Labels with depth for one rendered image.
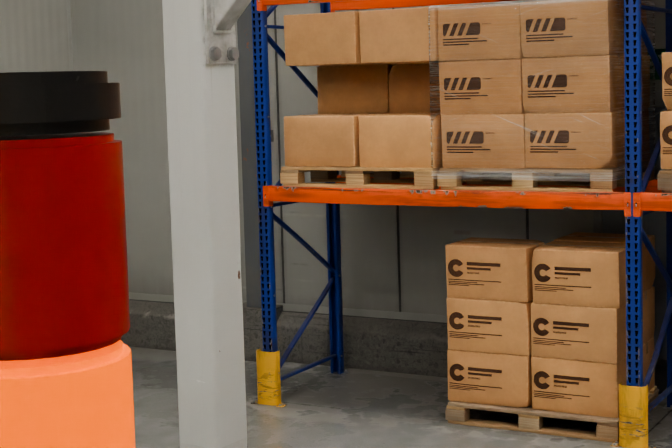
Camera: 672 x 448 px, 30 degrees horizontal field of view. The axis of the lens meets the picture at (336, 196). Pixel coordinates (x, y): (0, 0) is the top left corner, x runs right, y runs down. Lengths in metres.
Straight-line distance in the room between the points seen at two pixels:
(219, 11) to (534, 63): 5.42
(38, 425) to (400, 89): 8.80
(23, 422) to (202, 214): 2.58
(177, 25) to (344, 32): 5.90
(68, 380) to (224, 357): 2.64
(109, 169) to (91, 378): 0.05
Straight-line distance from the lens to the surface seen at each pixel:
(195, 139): 2.88
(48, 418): 0.32
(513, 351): 8.47
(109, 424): 0.32
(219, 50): 2.87
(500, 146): 8.25
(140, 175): 11.46
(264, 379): 9.26
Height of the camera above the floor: 2.34
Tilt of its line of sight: 5 degrees down
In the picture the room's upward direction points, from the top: 2 degrees counter-clockwise
